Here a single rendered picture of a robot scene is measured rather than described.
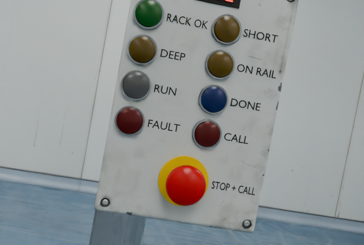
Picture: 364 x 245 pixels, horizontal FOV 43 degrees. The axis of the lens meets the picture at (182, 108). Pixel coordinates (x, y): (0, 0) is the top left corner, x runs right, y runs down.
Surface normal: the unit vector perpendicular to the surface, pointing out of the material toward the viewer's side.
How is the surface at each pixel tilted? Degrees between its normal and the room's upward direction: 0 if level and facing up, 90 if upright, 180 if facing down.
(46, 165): 90
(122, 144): 90
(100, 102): 90
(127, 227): 90
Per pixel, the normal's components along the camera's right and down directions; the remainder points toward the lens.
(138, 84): 0.16, 0.06
